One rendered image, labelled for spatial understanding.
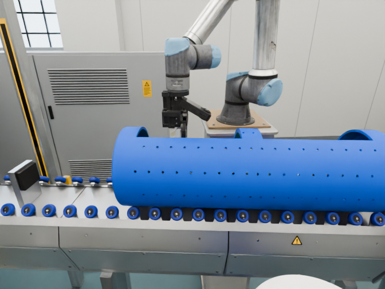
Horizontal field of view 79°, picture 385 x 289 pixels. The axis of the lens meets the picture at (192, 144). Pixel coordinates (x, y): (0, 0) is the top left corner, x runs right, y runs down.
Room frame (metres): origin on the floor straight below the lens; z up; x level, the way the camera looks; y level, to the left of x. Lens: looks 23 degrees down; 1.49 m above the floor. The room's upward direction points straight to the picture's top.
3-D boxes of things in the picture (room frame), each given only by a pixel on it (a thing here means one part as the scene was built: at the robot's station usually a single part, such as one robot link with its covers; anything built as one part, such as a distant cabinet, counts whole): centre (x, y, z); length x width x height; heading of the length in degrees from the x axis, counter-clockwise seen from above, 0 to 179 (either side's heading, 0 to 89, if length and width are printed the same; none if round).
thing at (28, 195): (0.78, 0.63, 1.00); 0.10 x 0.04 x 0.15; 178
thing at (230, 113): (1.12, -0.21, 1.21); 0.15 x 0.15 x 0.10
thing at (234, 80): (1.11, -0.22, 1.33); 0.13 x 0.12 x 0.14; 35
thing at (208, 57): (0.84, -0.03, 1.46); 0.11 x 0.11 x 0.08; 35
